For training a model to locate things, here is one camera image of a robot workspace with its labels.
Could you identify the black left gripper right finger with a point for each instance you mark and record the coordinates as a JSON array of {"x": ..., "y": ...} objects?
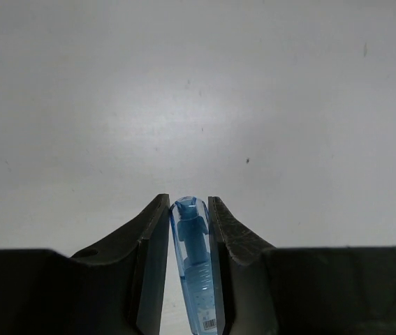
[{"x": 262, "y": 289}]

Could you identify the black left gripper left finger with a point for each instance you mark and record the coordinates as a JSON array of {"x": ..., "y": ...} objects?
[{"x": 114, "y": 286}]

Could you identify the blue translucent correction tape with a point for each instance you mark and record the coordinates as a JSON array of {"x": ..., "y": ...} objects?
[{"x": 190, "y": 229}]

